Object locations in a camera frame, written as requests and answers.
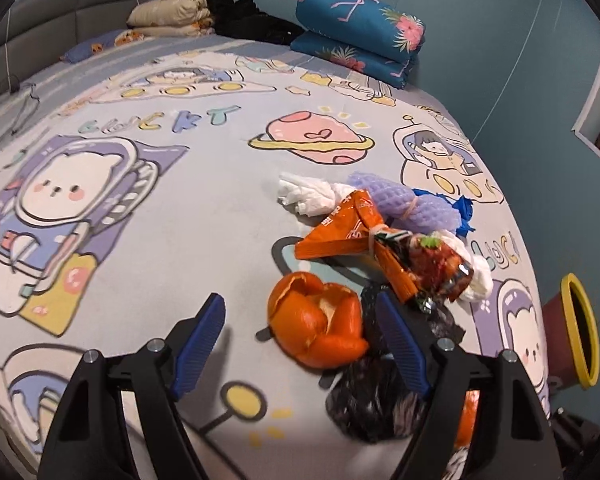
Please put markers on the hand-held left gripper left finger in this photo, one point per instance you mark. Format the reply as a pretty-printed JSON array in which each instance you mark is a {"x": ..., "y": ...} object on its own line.
[{"x": 200, "y": 345}]

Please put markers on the red bin with yellow rim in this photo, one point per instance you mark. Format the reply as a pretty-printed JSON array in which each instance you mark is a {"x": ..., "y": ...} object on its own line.
[{"x": 557, "y": 335}]

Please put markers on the folded beige blanket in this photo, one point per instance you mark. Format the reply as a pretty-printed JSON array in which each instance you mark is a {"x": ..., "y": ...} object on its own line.
[{"x": 170, "y": 15}]

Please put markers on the black clothes pile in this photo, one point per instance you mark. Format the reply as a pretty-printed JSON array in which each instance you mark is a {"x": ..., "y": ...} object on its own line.
[{"x": 250, "y": 15}]

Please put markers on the large orange peel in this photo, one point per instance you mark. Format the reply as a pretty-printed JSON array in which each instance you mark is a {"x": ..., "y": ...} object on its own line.
[{"x": 320, "y": 325}]

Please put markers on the folded blue floral quilt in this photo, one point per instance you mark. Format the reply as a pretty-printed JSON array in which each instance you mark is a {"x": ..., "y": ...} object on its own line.
[{"x": 360, "y": 15}]

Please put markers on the small orange peel piece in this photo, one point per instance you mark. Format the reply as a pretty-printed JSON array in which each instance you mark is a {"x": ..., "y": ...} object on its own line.
[{"x": 467, "y": 420}]

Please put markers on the grey padded headboard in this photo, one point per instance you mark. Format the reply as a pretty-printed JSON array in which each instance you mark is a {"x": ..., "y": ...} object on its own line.
[{"x": 55, "y": 25}]

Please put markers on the purple foam fruit net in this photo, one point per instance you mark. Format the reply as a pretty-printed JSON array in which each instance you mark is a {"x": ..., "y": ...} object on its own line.
[{"x": 430, "y": 210}]

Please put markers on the white tissue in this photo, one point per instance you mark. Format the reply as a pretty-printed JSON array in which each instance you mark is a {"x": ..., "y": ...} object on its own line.
[
  {"x": 305, "y": 192},
  {"x": 480, "y": 280}
]

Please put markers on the blue printed pillow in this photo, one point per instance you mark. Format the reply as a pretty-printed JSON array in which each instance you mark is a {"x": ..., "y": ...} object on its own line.
[{"x": 100, "y": 45}]

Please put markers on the orange snack wrapper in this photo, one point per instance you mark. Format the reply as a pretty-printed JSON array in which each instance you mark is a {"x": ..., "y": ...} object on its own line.
[{"x": 340, "y": 235}]

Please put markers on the black plastic bag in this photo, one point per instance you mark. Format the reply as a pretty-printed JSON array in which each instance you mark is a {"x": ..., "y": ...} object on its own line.
[{"x": 370, "y": 400}]

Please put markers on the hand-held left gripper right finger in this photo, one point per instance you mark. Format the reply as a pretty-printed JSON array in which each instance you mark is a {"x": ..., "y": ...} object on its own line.
[{"x": 402, "y": 345}]

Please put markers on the cartoon printed bedsheet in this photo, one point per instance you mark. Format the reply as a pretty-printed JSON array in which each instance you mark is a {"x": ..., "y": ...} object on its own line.
[{"x": 180, "y": 210}]

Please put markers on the white wall shelf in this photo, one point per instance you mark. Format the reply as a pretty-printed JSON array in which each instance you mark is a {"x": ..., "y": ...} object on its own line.
[{"x": 597, "y": 105}]

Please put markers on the red snack wrapper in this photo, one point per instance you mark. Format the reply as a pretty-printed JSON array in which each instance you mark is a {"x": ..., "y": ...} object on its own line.
[{"x": 435, "y": 265}]

